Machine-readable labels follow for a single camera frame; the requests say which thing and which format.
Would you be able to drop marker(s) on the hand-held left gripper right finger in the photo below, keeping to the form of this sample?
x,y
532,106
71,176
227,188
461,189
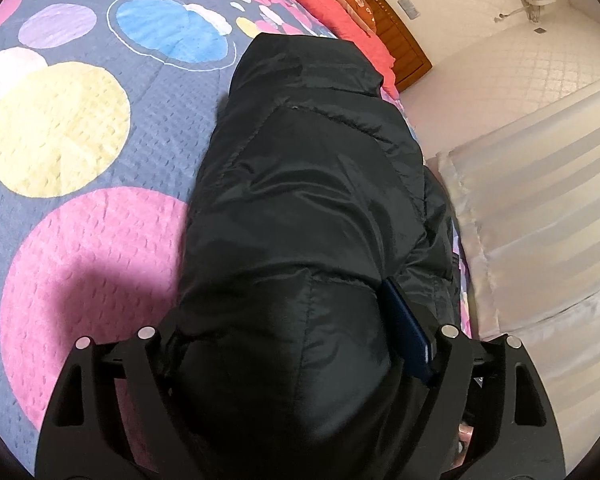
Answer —
x,y
411,332

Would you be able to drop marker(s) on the polka-dot bed quilt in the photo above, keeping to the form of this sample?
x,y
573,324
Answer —
x,y
80,210

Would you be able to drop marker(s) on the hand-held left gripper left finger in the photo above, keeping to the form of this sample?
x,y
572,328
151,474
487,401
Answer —
x,y
146,355

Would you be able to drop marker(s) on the air conditioner pipe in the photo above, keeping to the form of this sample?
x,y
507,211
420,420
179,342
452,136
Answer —
x,y
522,10

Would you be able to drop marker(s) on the wooden headboard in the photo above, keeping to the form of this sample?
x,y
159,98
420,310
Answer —
x,y
407,57

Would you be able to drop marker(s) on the black puffer jacket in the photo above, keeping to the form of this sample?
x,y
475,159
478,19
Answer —
x,y
305,210

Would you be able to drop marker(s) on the orange patterned cushion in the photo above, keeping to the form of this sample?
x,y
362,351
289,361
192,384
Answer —
x,y
352,10

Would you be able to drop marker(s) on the white curtain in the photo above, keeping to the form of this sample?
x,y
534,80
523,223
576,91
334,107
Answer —
x,y
540,210

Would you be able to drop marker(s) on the grey wall switch plate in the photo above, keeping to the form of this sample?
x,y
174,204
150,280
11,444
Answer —
x,y
407,6

